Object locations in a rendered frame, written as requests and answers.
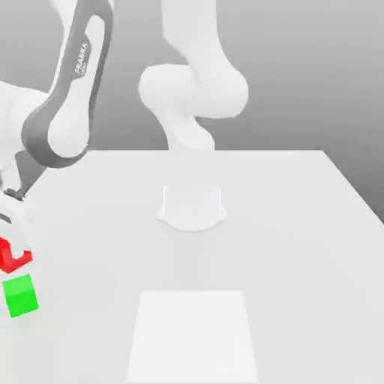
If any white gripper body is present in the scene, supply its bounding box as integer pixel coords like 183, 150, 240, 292
0, 193, 35, 251

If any small red cube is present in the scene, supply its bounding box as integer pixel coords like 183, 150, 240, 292
0, 236, 35, 275

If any small green cube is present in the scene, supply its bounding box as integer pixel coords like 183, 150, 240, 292
1, 273, 41, 319

